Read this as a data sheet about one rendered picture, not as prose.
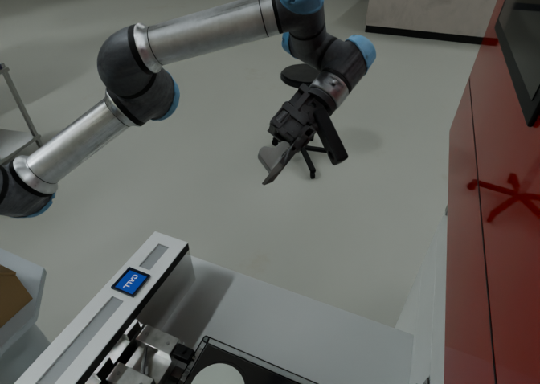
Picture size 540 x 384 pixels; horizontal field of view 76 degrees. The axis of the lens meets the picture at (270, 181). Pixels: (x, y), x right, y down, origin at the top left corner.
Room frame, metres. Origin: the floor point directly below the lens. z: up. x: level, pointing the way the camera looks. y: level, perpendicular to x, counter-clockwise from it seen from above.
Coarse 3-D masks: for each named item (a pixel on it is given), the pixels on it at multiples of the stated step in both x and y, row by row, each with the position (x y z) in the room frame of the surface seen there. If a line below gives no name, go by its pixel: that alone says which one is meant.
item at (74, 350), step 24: (168, 240) 0.55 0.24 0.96; (144, 264) 0.48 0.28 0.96; (168, 264) 0.48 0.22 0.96; (144, 288) 0.42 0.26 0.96; (96, 312) 0.37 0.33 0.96; (120, 312) 0.37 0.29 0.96; (72, 336) 0.32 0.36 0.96; (96, 336) 0.32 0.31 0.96; (48, 360) 0.28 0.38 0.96; (72, 360) 0.28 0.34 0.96
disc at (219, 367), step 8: (208, 368) 0.29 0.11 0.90; (216, 368) 0.29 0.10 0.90; (224, 368) 0.29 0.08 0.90; (232, 368) 0.29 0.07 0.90; (200, 376) 0.28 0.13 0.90; (208, 376) 0.28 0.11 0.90; (216, 376) 0.28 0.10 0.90; (224, 376) 0.28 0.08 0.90; (232, 376) 0.28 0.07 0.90; (240, 376) 0.28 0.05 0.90
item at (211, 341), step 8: (208, 336) 0.35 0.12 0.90; (208, 344) 0.34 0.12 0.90; (216, 344) 0.33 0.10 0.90; (224, 344) 0.33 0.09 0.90; (232, 352) 0.32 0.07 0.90; (248, 360) 0.30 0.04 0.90; (256, 360) 0.30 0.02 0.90; (264, 368) 0.29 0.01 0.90; (272, 368) 0.29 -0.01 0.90; (280, 368) 0.29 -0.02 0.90; (280, 376) 0.28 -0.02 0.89; (288, 376) 0.28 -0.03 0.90; (296, 376) 0.27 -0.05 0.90
